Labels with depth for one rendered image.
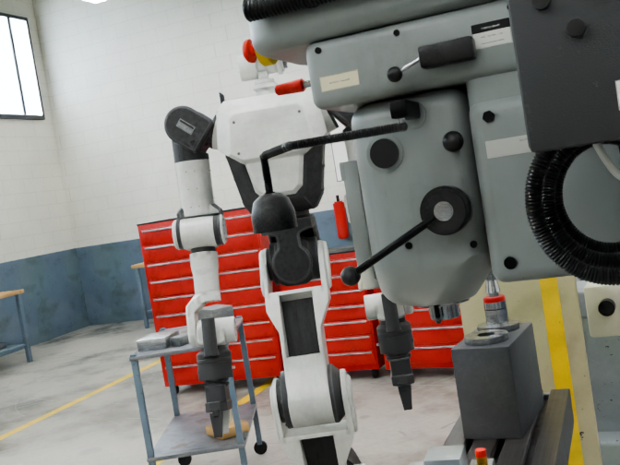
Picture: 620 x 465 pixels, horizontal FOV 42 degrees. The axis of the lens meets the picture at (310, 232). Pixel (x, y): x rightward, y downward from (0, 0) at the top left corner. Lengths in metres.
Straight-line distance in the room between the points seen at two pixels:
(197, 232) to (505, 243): 1.08
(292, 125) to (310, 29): 0.80
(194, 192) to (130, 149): 10.12
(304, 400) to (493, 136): 1.02
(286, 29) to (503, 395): 0.85
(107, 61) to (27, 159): 1.82
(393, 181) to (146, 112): 10.92
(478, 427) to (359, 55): 0.84
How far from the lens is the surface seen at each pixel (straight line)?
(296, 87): 1.47
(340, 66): 1.22
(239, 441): 4.24
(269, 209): 1.28
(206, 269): 2.10
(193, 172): 2.11
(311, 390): 1.99
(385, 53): 1.20
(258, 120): 2.02
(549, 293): 3.05
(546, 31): 0.91
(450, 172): 1.20
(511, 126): 1.16
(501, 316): 1.79
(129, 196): 12.26
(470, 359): 1.68
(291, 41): 1.25
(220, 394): 2.08
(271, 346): 6.58
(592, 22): 0.91
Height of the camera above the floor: 1.52
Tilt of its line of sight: 3 degrees down
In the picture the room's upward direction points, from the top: 9 degrees counter-clockwise
